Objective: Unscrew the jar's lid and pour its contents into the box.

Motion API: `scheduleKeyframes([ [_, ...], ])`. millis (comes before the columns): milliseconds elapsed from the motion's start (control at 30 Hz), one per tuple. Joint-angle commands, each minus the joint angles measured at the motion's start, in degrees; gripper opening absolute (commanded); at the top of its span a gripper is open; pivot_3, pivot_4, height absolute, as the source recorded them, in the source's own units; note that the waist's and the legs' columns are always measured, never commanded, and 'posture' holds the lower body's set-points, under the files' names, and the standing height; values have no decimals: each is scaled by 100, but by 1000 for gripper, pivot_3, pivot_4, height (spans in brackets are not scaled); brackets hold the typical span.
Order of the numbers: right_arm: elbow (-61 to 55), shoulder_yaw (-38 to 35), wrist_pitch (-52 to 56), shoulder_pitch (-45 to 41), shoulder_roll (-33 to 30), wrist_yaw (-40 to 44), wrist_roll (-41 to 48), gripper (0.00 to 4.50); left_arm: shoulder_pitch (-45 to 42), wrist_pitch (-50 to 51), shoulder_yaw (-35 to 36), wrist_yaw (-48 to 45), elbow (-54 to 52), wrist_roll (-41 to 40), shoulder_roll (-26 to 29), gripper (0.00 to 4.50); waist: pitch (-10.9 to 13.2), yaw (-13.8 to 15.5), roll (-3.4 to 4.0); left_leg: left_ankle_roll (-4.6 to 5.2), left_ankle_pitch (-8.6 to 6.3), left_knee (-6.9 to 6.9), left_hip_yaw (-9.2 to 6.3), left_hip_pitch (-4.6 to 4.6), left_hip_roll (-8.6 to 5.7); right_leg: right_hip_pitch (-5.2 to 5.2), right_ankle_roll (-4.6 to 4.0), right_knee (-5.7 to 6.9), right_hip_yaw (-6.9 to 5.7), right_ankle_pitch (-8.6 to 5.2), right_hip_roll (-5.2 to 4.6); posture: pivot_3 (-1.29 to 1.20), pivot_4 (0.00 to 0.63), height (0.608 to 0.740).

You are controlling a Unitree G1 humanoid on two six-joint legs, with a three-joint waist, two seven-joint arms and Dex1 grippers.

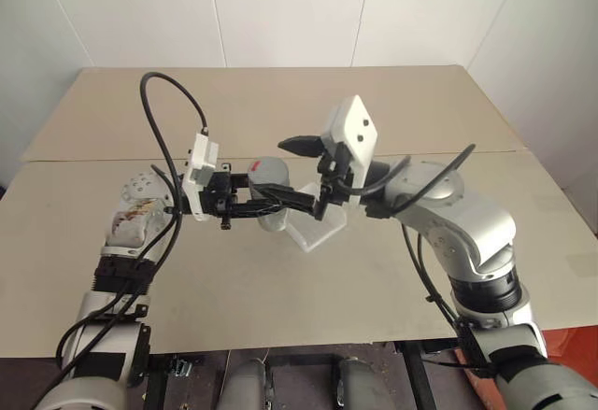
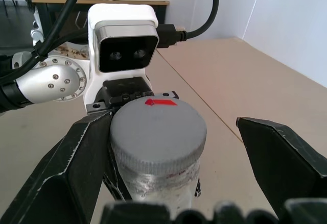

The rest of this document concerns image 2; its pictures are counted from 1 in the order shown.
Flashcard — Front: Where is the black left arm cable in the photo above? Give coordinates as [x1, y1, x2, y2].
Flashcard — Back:
[0, 0, 87, 87]

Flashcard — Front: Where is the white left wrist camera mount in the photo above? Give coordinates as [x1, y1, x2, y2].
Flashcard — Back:
[83, 4, 160, 113]

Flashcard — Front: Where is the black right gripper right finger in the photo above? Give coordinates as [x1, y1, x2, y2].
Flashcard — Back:
[236, 116, 327, 224]

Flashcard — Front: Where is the black camera usb cable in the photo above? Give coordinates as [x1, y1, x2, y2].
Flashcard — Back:
[156, 0, 220, 49]

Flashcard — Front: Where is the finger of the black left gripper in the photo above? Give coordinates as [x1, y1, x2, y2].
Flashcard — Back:
[194, 179, 203, 198]
[101, 132, 132, 201]

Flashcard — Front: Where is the clear plastic jar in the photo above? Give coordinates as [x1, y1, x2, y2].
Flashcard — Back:
[116, 157, 201, 211]

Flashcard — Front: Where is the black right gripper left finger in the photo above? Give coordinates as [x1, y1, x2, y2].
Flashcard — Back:
[0, 111, 113, 224]

